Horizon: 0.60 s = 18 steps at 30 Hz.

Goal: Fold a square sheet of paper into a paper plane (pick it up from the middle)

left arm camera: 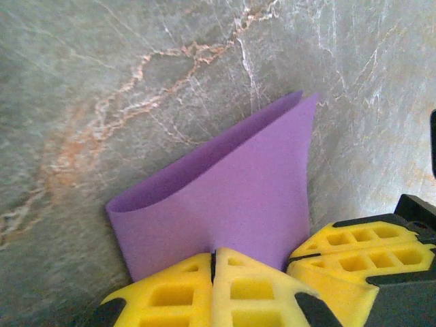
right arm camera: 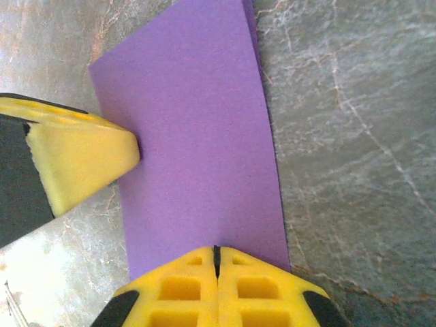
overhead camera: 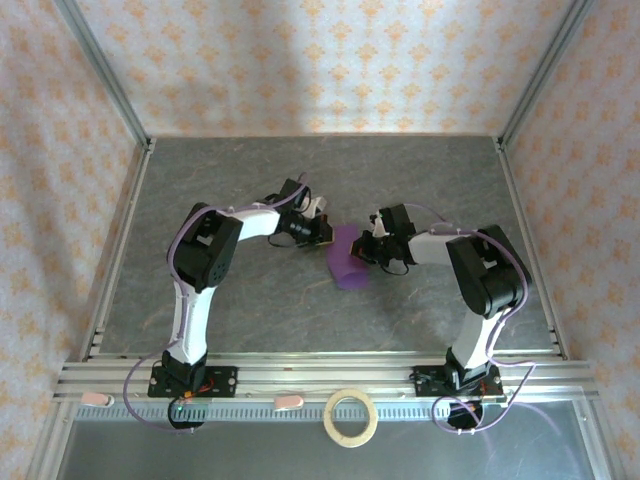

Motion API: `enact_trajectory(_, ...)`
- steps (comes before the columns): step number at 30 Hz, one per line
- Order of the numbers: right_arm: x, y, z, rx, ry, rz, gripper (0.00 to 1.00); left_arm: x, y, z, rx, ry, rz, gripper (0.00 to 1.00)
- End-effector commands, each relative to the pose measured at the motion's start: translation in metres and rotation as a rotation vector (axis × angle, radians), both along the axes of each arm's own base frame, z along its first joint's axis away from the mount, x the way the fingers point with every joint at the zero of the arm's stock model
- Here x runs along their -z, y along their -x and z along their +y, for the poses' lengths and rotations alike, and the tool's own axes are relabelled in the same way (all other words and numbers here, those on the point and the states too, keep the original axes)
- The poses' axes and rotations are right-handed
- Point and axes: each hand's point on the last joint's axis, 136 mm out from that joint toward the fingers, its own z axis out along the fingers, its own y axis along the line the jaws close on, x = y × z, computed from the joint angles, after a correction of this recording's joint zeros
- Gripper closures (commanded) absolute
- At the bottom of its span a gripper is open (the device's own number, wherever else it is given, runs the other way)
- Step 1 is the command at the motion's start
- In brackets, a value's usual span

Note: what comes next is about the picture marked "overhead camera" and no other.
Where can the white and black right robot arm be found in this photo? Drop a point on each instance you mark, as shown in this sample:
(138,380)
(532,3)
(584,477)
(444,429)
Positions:
(472,340)

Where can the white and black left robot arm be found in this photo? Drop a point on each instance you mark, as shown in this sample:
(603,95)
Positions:
(192,320)

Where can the pink clip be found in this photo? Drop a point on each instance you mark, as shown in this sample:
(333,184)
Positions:
(288,401)
(95,398)

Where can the beige tape roll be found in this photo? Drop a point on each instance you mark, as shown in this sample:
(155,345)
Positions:
(327,417)

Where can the grey metal shelf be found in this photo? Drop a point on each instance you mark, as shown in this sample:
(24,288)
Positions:
(250,450)

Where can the aluminium mounting rail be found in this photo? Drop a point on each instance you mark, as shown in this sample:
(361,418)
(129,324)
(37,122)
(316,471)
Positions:
(325,375)

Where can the aluminium table side rail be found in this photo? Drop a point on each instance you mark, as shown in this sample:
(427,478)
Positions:
(525,225)
(120,240)

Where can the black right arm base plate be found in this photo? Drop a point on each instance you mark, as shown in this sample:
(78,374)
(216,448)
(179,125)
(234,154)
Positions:
(425,382)

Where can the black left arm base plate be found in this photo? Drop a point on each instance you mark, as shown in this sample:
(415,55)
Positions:
(225,380)

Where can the aluminium frame post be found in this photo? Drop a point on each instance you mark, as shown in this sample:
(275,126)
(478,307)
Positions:
(100,65)
(545,65)

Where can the aluminium frame leg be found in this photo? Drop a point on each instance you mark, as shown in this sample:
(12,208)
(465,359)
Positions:
(50,445)
(595,445)

